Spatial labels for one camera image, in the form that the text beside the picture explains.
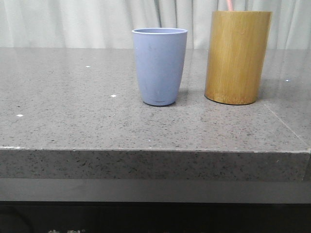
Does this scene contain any blue plastic cup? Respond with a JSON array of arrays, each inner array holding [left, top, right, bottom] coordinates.
[[132, 28, 188, 106]]

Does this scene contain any bamboo cylinder holder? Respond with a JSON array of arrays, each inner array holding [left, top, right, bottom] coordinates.
[[205, 11, 272, 105]]

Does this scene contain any pink chopstick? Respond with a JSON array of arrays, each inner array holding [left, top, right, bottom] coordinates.
[[226, 0, 234, 11]]

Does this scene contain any grey-green curtain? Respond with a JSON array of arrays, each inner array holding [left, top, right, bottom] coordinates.
[[0, 0, 311, 49]]

